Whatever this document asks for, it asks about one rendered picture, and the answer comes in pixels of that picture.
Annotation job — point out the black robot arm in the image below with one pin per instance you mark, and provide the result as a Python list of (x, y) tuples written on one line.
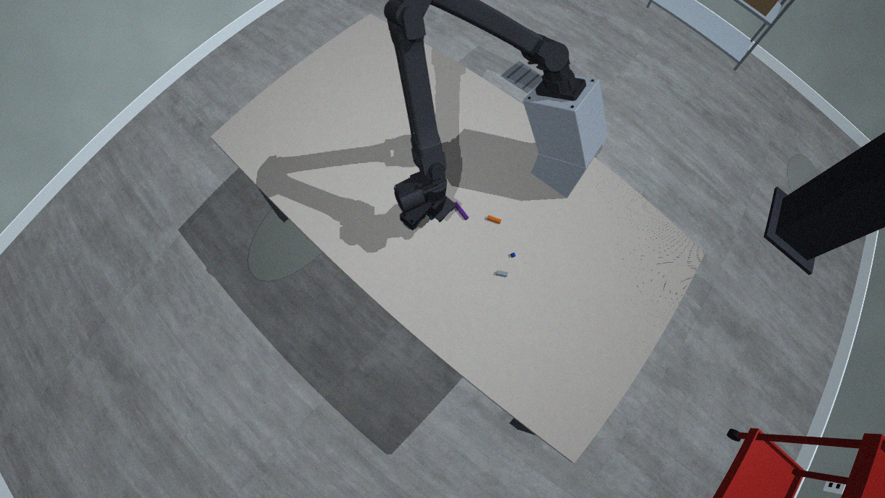
[(559, 82)]

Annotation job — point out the purple rod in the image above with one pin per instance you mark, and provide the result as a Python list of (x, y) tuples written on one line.
[(461, 211)]

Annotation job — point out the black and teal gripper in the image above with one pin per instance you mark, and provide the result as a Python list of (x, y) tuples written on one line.
[(448, 206)]

